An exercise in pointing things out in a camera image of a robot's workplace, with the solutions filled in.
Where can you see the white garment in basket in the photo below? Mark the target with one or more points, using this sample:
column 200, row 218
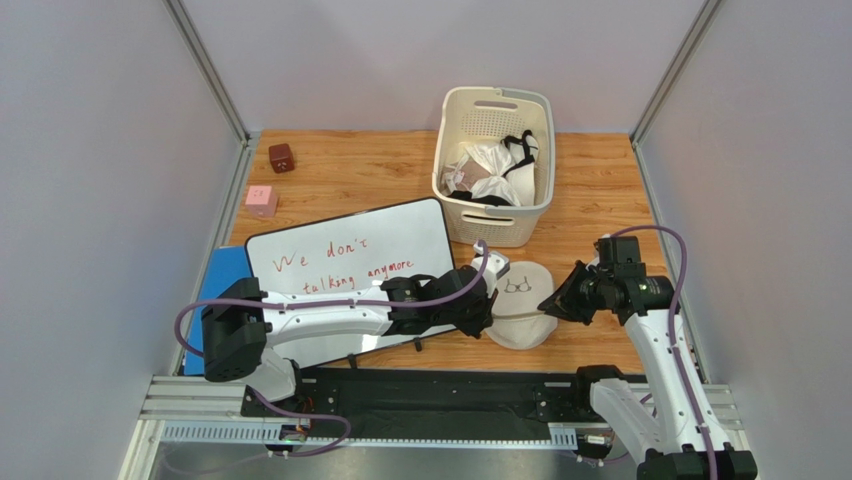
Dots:
column 478, row 171

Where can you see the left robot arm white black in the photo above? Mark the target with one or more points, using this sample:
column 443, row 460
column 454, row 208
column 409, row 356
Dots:
column 241, row 327

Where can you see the aluminium rail frame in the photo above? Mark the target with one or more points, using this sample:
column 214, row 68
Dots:
column 189, row 408

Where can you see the white mesh laundry bag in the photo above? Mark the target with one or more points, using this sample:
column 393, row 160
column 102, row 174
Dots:
column 518, row 324

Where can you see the pink cube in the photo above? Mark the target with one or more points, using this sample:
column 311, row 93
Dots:
column 261, row 201

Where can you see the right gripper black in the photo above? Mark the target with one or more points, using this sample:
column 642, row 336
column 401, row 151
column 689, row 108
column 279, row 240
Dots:
column 575, row 292

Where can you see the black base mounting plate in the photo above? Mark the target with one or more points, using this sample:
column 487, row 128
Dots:
column 451, row 405

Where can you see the whiteboard with red writing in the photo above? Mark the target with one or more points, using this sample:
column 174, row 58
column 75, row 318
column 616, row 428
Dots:
column 351, row 252

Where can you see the brown cube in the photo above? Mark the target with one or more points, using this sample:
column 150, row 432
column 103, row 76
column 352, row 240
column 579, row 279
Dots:
column 281, row 158

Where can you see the cream plastic laundry basket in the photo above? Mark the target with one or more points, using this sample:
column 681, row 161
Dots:
column 476, row 114

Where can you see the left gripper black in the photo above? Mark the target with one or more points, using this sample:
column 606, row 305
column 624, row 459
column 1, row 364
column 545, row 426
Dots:
column 483, row 319

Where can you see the black and white bra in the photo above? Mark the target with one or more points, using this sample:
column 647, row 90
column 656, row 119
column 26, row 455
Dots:
column 524, row 152

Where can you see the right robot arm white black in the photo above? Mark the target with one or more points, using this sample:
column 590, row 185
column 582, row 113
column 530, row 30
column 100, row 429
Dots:
column 681, row 438

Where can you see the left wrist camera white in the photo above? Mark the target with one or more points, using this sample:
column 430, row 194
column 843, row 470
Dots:
column 491, row 264

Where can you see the blue folder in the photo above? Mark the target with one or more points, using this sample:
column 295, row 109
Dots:
column 225, row 266

